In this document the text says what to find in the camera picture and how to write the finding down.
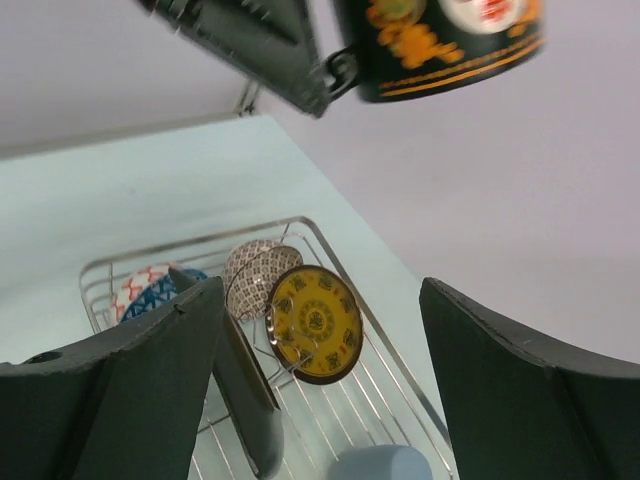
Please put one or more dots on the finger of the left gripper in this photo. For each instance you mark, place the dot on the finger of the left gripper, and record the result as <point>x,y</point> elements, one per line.
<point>271,42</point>

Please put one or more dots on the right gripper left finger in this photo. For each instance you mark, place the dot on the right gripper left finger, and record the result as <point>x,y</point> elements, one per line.
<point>122,404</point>

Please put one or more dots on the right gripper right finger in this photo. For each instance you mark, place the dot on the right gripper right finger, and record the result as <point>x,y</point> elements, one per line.
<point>520,404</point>

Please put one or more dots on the black floral square plate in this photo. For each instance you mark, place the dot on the black floral square plate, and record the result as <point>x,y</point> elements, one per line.
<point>241,433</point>

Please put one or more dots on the blue patterned bowl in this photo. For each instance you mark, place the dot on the blue patterned bowl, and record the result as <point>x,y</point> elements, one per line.
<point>147,289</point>

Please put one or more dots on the red black mug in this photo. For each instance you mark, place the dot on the red black mug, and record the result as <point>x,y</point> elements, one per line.
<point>406,50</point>

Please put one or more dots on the light blue cup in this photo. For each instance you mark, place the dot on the light blue cup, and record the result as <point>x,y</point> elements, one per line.
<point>381,462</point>

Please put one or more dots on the wire metal dish rack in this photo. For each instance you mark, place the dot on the wire metal dish rack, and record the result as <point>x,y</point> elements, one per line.
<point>379,402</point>

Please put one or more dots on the red brown patterned bowl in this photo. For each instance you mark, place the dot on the red brown patterned bowl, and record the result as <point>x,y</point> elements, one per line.
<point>250,271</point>

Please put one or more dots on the yellow round plate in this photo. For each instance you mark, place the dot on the yellow round plate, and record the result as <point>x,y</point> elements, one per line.
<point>314,324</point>

